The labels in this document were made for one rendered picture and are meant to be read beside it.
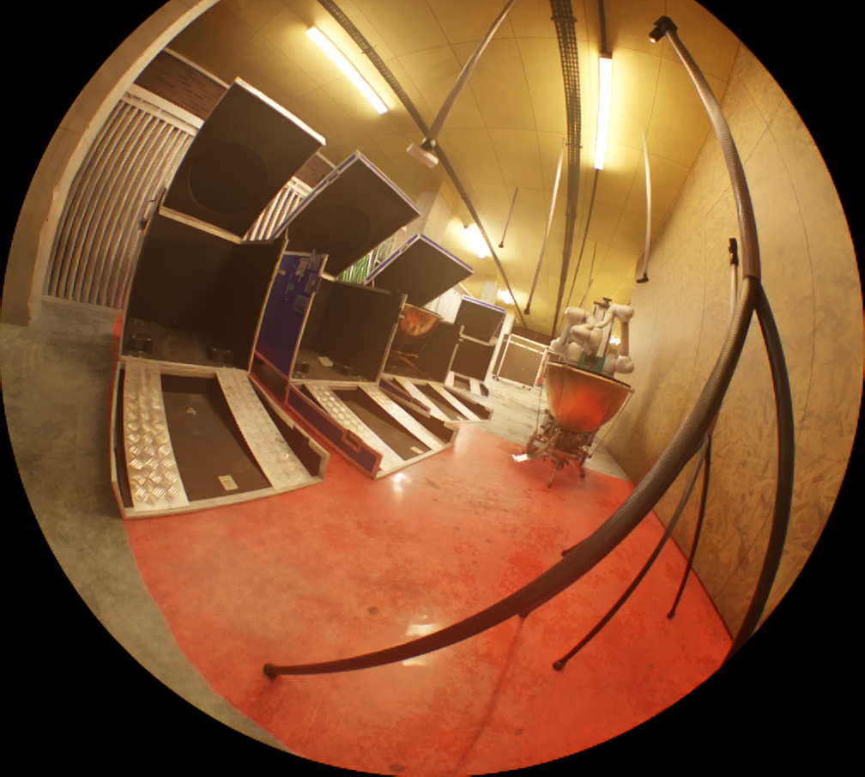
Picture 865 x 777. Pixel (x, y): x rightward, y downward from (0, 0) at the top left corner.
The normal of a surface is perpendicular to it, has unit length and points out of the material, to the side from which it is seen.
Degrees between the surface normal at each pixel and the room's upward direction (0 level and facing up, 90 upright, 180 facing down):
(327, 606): 0
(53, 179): 90
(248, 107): 136
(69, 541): 0
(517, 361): 90
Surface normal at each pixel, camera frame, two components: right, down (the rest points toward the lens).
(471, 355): -0.04, 0.01
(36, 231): 0.86, 0.29
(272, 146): 0.36, 0.88
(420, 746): 0.31, -0.95
